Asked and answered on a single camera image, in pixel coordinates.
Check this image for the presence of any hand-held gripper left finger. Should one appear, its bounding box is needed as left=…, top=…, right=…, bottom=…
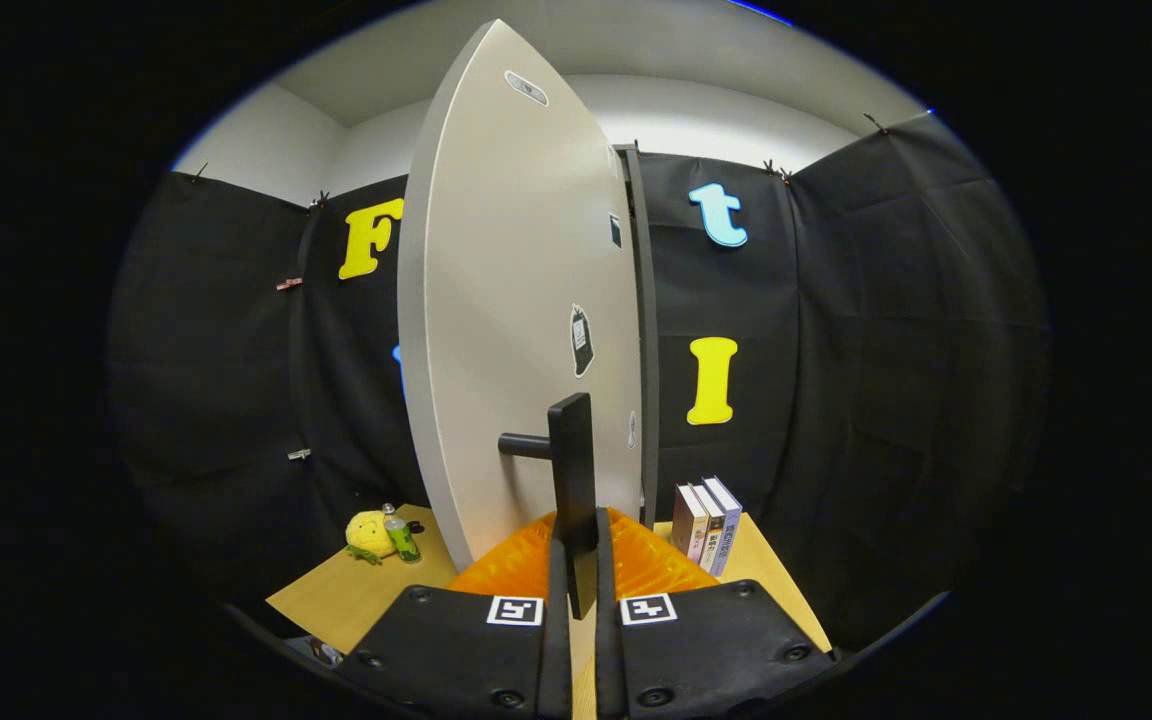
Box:
left=336, top=510, right=574, bottom=720

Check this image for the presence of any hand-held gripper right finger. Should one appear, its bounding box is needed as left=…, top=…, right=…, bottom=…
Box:
left=593, top=506, right=837, bottom=720

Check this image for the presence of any black door handle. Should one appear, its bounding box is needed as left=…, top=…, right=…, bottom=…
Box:
left=498, top=392, right=601, bottom=621

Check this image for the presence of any beige shoe cabinet door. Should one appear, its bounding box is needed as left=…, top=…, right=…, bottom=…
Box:
left=398, top=18, right=645, bottom=573

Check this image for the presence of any white book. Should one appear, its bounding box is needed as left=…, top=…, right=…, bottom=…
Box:
left=688, top=481, right=727, bottom=573

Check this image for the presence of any green bottle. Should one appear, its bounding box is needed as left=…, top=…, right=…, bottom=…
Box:
left=381, top=503, right=422, bottom=563

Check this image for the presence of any yellow plush toy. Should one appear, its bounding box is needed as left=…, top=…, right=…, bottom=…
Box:
left=345, top=510, right=399, bottom=566

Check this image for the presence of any black backdrop cloth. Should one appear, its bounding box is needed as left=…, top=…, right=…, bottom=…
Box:
left=108, top=110, right=1052, bottom=651

